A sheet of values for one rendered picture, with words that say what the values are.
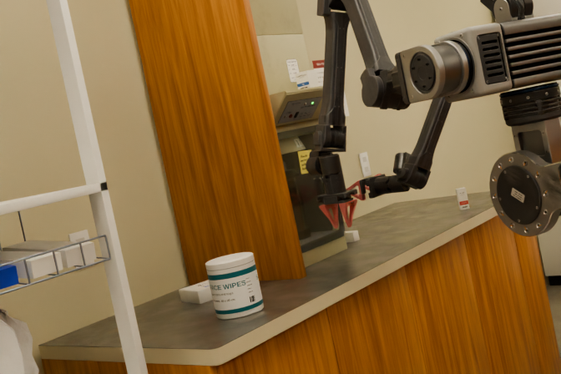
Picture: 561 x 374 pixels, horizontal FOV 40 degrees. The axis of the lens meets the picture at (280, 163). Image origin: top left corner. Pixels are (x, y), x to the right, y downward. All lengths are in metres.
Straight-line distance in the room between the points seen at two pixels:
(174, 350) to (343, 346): 0.55
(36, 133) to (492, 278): 1.77
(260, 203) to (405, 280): 0.53
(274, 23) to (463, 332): 1.27
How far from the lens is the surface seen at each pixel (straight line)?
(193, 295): 2.32
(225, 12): 2.38
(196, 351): 1.81
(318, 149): 2.10
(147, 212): 2.60
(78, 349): 2.16
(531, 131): 1.88
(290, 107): 2.42
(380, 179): 2.50
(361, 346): 2.27
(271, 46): 2.54
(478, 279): 2.97
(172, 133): 2.58
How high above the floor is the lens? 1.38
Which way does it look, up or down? 2 degrees down
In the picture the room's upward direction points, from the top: 12 degrees counter-clockwise
